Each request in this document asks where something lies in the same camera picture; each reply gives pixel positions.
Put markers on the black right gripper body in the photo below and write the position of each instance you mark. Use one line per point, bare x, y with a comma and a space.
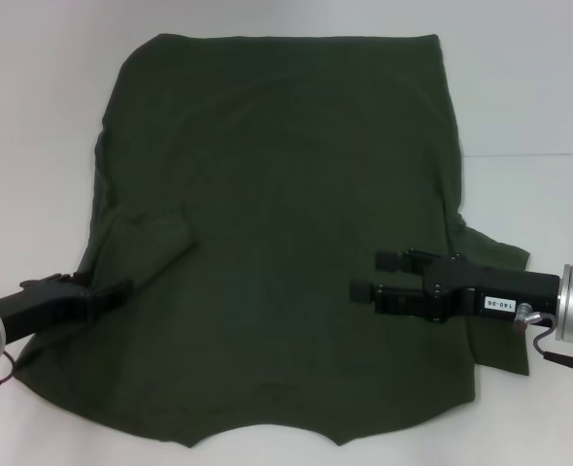
510, 289

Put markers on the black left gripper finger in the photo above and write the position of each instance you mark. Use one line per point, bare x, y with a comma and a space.
111, 296
75, 279

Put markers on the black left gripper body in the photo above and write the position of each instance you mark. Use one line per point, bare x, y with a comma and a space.
39, 306

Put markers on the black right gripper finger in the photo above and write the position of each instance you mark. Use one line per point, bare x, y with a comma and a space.
400, 302
386, 259

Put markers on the dark green shirt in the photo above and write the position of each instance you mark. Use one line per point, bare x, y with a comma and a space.
277, 170

